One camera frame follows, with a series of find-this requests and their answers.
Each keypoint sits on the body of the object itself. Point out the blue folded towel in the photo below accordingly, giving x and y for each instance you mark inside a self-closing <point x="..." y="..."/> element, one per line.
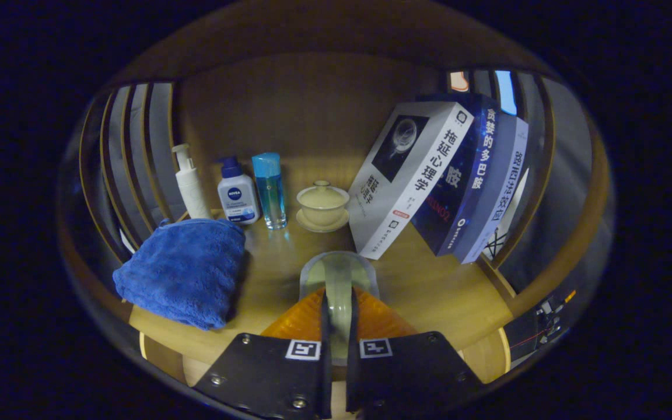
<point x="184" y="271"/>

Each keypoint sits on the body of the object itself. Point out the white book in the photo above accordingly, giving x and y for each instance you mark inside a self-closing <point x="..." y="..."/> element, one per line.
<point x="406" y="181"/>

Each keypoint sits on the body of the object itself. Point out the dark blue book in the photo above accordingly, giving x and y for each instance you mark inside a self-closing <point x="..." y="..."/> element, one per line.
<point x="470" y="186"/>

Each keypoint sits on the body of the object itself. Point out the beige lidded tea cup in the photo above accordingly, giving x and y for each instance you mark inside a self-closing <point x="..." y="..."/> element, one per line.
<point x="322" y="207"/>

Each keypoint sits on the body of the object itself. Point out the clear blue bottle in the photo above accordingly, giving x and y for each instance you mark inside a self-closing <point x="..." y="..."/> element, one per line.
<point x="270" y="195"/>

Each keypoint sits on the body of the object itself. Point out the wooden cabinet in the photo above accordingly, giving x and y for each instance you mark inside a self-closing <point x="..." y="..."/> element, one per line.
<point x="312" y="105"/>

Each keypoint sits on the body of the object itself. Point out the white pump bottle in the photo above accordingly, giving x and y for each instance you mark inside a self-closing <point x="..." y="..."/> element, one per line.
<point x="191" y="189"/>

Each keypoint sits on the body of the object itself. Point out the pale blue book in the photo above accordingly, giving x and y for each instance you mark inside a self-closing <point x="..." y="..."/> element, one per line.
<point x="502" y="192"/>

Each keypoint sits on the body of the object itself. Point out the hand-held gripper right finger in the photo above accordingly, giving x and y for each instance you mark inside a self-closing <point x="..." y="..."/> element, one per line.
<point x="352" y="373"/>

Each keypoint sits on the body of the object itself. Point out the white bottle with blue cap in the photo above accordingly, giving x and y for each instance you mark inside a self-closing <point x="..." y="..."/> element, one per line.
<point x="237" y="198"/>

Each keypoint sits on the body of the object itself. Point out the pale round tape roll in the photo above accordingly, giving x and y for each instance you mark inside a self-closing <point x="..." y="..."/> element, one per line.
<point x="339" y="280"/>

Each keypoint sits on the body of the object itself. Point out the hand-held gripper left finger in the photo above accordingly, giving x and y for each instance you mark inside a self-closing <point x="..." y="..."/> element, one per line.
<point x="325" y="373"/>

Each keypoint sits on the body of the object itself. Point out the black device with orange tip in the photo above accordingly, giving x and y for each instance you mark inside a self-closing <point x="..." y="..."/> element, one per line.
<point x="555" y="306"/>

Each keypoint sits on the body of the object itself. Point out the black tripod stand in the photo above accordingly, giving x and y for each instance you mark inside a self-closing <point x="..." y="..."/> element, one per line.
<point x="494" y="248"/>

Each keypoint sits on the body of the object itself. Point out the wooden countertop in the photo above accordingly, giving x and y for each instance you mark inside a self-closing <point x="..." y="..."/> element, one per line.
<point x="429" y="291"/>

